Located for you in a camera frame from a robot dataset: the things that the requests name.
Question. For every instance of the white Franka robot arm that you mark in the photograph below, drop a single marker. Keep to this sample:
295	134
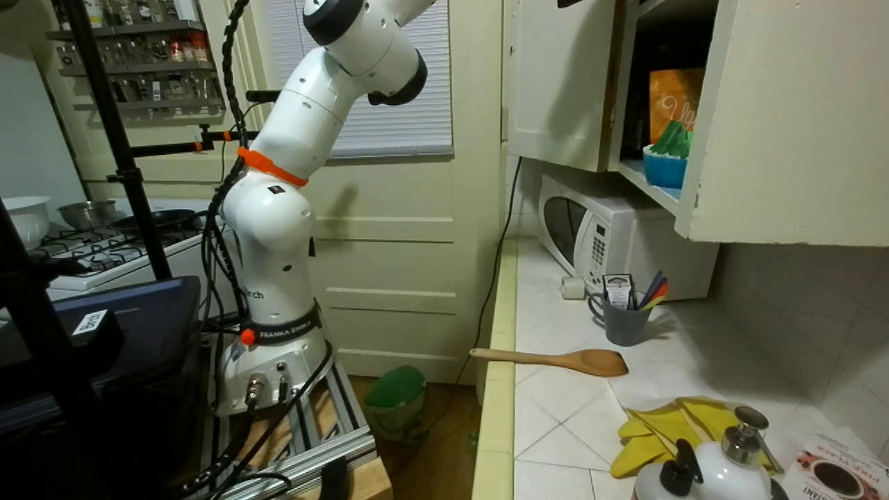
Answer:
278	212

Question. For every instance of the closed cream cabinet door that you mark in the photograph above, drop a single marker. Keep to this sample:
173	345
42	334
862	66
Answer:
560	84

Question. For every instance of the open cream cabinet door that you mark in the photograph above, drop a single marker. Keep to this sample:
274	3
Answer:
795	120

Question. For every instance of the cream panel door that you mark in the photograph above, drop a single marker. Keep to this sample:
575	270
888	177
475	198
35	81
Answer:
398	259

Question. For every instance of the white window blind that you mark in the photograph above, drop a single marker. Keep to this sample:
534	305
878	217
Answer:
436	128

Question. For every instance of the small white container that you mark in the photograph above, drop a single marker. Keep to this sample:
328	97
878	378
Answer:
573	287

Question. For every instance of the green bucket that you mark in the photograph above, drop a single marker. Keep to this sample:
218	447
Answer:
398	394

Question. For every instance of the wooden spoon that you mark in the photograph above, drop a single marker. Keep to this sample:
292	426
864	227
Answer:
592	363

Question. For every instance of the white microwave oven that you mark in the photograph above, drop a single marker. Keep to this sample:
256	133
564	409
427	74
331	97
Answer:
630	241

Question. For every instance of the grey utensil mug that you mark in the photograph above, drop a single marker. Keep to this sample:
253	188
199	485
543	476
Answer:
627	323

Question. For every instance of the dark blue pen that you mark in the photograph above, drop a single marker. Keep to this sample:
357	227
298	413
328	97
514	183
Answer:
650	283

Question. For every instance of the orange pen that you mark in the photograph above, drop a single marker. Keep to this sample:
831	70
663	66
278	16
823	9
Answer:
657	295

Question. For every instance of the blue bowl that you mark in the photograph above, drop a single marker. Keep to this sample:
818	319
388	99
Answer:
663	172

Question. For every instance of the green cloth item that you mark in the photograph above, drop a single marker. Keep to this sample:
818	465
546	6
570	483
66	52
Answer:
677	141

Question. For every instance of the orange box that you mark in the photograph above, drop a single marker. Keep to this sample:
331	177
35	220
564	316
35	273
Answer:
670	99

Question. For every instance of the yellow rubber glove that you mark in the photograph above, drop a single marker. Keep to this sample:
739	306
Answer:
639	455
705	417

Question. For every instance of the gas stove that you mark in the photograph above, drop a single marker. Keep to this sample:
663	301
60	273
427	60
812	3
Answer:
111	247

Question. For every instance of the black box white label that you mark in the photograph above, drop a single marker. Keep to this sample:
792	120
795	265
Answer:
93	349

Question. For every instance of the small grey pot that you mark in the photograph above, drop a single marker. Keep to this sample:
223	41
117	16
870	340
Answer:
79	215

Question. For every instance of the spice rack shelf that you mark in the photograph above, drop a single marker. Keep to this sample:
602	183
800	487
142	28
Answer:
129	58

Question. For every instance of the white pot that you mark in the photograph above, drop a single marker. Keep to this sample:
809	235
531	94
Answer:
28	217

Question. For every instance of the magazine with coffee cup print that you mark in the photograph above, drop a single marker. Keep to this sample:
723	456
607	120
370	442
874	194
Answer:
834	476

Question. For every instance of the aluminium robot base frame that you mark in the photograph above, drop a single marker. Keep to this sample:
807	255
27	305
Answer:
343	447

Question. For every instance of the cream wall cabinet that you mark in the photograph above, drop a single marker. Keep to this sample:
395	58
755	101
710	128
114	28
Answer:
660	194

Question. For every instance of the black stereo camera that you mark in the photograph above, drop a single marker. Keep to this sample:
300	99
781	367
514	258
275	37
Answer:
263	97

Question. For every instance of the black camera stand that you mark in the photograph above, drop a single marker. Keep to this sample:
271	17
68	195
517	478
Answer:
111	128

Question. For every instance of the black frame beam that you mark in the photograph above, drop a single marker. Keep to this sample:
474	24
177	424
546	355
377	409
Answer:
38	334

